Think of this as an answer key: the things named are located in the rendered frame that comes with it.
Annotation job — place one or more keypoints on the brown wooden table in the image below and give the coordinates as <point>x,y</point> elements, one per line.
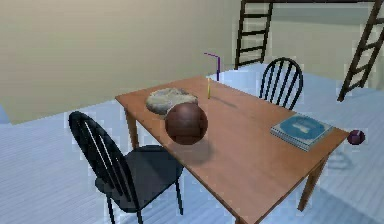
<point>253,146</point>

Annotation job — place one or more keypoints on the black spindle-back chair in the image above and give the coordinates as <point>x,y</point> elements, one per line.
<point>146,173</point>
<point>282,83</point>

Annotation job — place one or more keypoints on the purple thin bent rod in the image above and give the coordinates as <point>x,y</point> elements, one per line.
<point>217,65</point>

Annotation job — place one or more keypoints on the dark brown ladder shelf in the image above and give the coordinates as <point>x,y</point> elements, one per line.
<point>360,53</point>

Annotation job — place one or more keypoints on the grey round bread loaf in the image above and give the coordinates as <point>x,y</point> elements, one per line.
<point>165,99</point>

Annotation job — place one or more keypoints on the small purple ball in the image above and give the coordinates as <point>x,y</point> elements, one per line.
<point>356,137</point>

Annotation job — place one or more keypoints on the brown basketball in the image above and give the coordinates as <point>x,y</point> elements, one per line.
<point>186,123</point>

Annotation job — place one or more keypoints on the yellow pencil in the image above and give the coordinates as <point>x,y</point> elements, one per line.
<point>209,89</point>

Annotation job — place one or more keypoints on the blue book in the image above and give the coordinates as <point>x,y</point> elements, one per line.
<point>301,130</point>

